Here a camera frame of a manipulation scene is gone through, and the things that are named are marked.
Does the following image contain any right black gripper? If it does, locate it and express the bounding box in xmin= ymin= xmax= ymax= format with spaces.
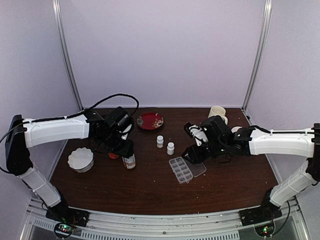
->
xmin=181 ymin=140 xmax=227 ymax=166

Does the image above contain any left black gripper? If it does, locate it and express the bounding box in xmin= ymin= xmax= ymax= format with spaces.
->
xmin=98 ymin=130 xmax=134 ymax=159

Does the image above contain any clear plastic pill organizer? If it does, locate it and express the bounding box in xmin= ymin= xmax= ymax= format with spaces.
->
xmin=168 ymin=157 xmax=207 ymax=184

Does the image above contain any white pill bottle front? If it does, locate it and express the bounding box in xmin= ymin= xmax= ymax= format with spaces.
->
xmin=167 ymin=142 xmax=175 ymax=156

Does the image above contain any white pill bottle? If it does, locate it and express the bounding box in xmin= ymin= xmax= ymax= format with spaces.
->
xmin=156 ymin=135 xmax=164 ymax=148
xmin=167 ymin=142 xmax=175 ymax=156

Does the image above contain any grey lid pill bottle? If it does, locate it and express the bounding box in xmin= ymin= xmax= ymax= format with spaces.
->
xmin=122 ymin=154 xmax=136 ymax=170

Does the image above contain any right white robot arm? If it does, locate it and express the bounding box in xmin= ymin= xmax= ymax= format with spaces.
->
xmin=182 ymin=115 xmax=320 ymax=221

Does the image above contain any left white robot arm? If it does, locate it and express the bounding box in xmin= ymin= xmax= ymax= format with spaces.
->
xmin=3 ymin=107 xmax=134 ymax=222

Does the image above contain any orange pill bottle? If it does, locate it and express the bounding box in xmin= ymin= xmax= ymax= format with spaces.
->
xmin=108 ymin=152 xmax=119 ymax=160

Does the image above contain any white pill bottle rear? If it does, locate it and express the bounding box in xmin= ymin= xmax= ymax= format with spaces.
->
xmin=156 ymin=135 xmax=164 ymax=148

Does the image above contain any white scalloped bowl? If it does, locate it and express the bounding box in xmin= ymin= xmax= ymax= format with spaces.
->
xmin=67 ymin=147 xmax=94 ymax=173

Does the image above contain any red floral plate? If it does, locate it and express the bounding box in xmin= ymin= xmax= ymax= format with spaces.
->
xmin=136 ymin=112 xmax=164 ymax=131

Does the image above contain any cream textured mug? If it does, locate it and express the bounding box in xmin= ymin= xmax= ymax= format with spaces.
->
xmin=208 ymin=105 xmax=228 ymax=125

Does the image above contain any white small bowl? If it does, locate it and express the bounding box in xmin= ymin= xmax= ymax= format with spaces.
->
xmin=231 ymin=126 xmax=242 ymax=133

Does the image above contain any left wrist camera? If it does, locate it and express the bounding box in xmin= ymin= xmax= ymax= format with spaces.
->
xmin=121 ymin=124 xmax=135 ymax=136

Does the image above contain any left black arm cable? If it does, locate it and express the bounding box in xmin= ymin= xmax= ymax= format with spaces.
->
xmin=0 ymin=93 xmax=140 ymax=176

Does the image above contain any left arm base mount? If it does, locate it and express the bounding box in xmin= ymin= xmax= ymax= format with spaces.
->
xmin=42 ymin=190 xmax=90 ymax=227

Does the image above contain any front aluminium rail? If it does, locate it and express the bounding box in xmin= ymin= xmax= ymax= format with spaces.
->
xmin=21 ymin=209 xmax=311 ymax=240

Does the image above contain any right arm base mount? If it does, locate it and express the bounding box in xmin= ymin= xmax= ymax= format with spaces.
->
xmin=239 ymin=188 xmax=282 ymax=226

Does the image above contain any left aluminium frame post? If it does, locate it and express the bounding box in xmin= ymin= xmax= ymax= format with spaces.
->
xmin=52 ymin=0 xmax=83 ymax=110

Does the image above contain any aluminium frame post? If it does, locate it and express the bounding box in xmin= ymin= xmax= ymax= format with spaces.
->
xmin=241 ymin=0 xmax=273 ymax=112
xmin=52 ymin=0 xmax=83 ymax=110

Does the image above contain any right aluminium frame post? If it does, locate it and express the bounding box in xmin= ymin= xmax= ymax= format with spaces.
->
xmin=241 ymin=0 xmax=273 ymax=112

